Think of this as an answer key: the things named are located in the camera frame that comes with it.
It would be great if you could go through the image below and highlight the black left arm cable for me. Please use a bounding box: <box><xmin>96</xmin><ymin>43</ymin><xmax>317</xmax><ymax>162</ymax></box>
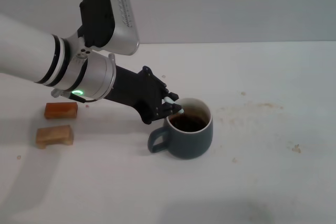
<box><xmin>51</xmin><ymin>89</ymin><xmax>97</xmax><ymax>103</ymax></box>

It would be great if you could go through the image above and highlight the light notched wooden block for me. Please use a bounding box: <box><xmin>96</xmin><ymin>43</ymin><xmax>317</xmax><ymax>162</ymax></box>
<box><xmin>35</xmin><ymin>124</ymin><xmax>74</xmax><ymax>150</ymax></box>

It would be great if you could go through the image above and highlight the dark coffee liquid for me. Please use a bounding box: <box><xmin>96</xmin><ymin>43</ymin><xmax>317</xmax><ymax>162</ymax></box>
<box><xmin>167</xmin><ymin>113</ymin><xmax>209</xmax><ymax>133</ymax></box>

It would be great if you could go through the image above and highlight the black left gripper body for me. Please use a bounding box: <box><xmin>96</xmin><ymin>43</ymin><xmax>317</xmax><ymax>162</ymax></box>
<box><xmin>103</xmin><ymin>65</ymin><xmax>169</xmax><ymax>126</ymax></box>

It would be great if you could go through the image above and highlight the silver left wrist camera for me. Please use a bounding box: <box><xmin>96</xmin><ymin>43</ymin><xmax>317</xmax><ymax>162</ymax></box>
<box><xmin>79</xmin><ymin>0</ymin><xmax>141</xmax><ymax>57</ymax></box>

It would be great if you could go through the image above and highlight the reddish brown wooden block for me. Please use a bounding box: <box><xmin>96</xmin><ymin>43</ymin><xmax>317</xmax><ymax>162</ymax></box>
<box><xmin>44</xmin><ymin>102</ymin><xmax>79</xmax><ymax>120</ymax></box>

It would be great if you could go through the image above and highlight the blue handled metal spoon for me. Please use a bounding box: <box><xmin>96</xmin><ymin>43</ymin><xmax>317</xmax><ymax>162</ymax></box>
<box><xmin>162</xmin><ymin>97</ymin><xmax>184</xmax><ymax>115</ymax></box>

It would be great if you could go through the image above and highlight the grey ceramic cup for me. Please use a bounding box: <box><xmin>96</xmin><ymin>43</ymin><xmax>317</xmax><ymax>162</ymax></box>
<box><xmin>148</xmin><ymin>97</ymin><xmax>214</xmax><ymax>160</ymax></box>

